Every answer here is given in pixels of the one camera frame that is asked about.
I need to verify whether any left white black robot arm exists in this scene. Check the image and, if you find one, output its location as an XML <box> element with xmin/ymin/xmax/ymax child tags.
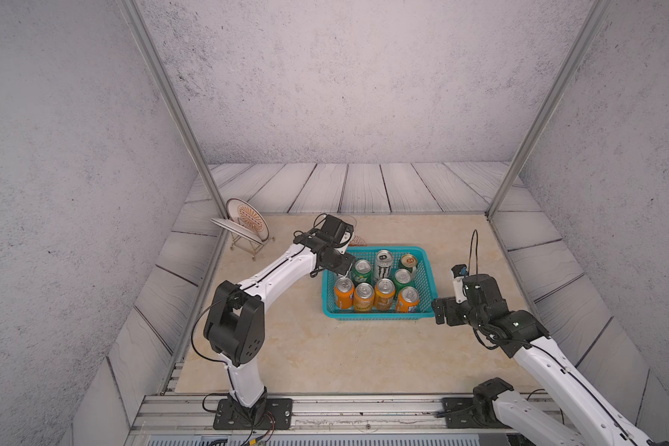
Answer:
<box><xmin>203</xmin><ymin>214</ymin><xmax>355</xmax><ymax>411</ymax></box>

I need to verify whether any green soda can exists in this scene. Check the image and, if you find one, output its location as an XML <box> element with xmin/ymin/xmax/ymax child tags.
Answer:
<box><xmin>350</xmin><ymin>259</ymin><xmax>373</xmax><ymax>286</ymax></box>
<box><xmin>391</xmin><ymin>269</ymin><xmax>413</xmax><ymax>292</ymax></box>

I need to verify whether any patterned upright plate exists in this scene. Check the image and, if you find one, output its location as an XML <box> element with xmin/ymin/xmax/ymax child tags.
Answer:
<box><xmin>227</xmin><ymin>198</ymin><xmax>271</xmax><ymax>241</ymax></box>

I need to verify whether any aluminium mounting rail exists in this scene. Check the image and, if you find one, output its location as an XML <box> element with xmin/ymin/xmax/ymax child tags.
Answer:
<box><xmin>126</xmin><ymin>394</ymin><xmax>531</xmax><ymax>445</ymax></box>

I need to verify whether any green soda can rear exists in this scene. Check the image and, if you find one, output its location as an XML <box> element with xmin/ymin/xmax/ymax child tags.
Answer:
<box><xmin>350</xmin><ymin>259</ymin><xmax>373</xmax><ymax>286</ymax></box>

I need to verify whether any white monster energy can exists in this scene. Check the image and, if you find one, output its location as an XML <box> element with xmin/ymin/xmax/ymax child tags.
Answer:
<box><xmin>374</xmin><ymin>249</ymin><xmax>394</xmax><ymax>282</ymax></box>

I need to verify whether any green soda can middle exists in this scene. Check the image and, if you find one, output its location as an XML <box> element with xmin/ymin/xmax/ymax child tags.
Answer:
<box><xmin>391</xmin><ymin>269</ymin><xmax>413</xmax><ymax>292</ymax></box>

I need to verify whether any white flat plate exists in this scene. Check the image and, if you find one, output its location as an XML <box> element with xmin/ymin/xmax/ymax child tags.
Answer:
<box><xmin>211</xmin><ymin>217</ymin><xmax>262</xmax><ymax>243</ymax></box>

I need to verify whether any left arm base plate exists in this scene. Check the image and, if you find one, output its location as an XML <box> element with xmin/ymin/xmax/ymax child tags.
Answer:
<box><xmin>213</xmin><ymin>396</ymin><xmax>294</xmax><ymax>431</ymax></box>

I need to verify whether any red patterned bowl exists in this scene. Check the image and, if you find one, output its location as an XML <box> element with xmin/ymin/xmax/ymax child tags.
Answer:
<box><xmin>349</xmin><ymin>236</ymin><xmax>368</xmax><ymax>246</ymax></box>

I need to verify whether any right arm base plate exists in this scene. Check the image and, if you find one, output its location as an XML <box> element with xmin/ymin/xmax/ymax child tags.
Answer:
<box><xmin>436</xmin><ymin>397</ymin><xmax>508</xmax><ymax>429</ymax></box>

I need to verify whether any brown gold drink can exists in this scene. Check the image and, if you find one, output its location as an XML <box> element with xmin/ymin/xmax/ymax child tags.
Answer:
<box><xmin>399</xmin><ymin>253</ymin><xmax>419</xmax><ymax>277</ymax></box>

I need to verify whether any teal plastic basket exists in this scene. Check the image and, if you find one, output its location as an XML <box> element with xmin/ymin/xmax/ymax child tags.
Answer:
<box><xmin>320</xmin><ymin>245</ymin><xmax>440</xmax><ymax>321</ymax></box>

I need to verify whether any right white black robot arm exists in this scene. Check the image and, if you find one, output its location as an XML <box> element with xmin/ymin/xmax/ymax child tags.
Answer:
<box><xmin>432</xmin><ymin>265</ymin><xmax>654</xmax><ymax>445</ymax></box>

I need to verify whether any aluminium frame post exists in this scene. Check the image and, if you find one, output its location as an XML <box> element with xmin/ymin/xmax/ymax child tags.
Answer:
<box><xmin>485</xmin><ymin>0</ymin><xmax>611</xmax><ymax>222</ymax></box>
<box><xmin>117</xmin><ymin>0</ymin><xmax>228</xmax><ymax>217</ymax></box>

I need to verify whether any right aluminium frame post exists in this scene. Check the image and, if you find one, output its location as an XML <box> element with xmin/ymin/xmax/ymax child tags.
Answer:
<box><xmin>485</xmin><ymin>0</ymin><xmax>611</xmax><ymax>222</ymax></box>

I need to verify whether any orange soda can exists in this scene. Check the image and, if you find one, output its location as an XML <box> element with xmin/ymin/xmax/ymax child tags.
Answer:
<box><xmin>353</xmin><ymin>282</ymin><xmax>375</xmax><ymax>312</ymax></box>
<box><xmin>334</xmin><ymin>277</ymin><xmax>355</xmax><ymax>310</ymax></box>
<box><xmin>396</xmin><ymin>286</ymin><xmax>420</xmax><ymax>313</ymax></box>
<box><xmin>375</xmin><ymin>279</ymin><xmax>396</xmax><ymax>311</ymax></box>

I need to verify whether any left aluminium frame post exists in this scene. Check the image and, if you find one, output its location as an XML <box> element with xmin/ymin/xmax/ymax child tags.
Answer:
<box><xmin>117</xmin><ymin>0</ymin><xmax>228</xmax><ymax>217</ymax></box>

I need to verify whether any wire plate rack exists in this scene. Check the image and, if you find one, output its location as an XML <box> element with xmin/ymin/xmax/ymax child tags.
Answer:
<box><xmin>230</xmin><ymin>233</ymin><xmax>275</xmax><ymax>260</ymax></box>

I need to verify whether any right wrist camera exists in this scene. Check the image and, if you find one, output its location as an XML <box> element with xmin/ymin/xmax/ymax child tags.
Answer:
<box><xmin>452</xmin><ymin>264</ymin><xmax>468</xmax><ymax>304</ymax></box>

